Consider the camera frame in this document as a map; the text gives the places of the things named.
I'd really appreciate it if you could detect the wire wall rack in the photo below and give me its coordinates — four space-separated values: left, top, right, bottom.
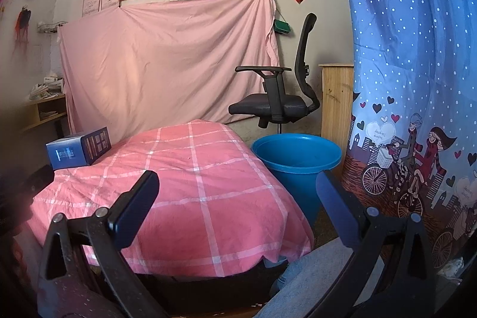
37 21 68 33

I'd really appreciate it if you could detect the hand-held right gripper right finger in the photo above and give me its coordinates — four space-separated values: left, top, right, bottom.
306 170 435 318

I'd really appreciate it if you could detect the red tassel ornament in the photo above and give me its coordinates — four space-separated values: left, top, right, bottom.
13 7 32 46

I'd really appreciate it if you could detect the person's jeans leg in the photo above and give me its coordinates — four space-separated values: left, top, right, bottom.
257 238 386 318

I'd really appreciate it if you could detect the wooden cabinet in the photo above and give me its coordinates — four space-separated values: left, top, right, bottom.
318 63 354 155

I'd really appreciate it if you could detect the pink checked tablecloth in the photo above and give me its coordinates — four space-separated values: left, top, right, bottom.
26 119 315 277

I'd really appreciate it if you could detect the blue plastic bucket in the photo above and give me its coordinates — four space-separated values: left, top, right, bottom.
251 134 343 229

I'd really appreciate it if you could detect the pink hanging sheet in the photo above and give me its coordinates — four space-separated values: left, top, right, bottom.
58 0 281 143

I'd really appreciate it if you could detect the black office chair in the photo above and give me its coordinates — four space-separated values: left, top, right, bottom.
228 13 321 134

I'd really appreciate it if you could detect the blue dotted cartoon curtain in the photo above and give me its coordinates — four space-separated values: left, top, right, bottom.
333 0 477 266

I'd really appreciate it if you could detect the green hanging purse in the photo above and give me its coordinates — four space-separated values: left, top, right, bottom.
274 14 291 33

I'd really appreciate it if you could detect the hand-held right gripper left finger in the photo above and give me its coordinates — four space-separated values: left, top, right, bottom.
36 170 161 318

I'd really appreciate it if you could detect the wooden shelf desk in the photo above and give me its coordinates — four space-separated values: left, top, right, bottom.
20 94 68 132

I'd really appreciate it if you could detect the stack of newspapers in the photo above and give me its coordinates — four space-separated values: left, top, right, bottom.
29 74 65 100

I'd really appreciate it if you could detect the white crumpled paper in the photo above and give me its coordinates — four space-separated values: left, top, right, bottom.
436 257 464 279

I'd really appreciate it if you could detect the blue cardboard box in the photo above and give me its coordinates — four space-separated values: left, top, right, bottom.
45 127 112 170

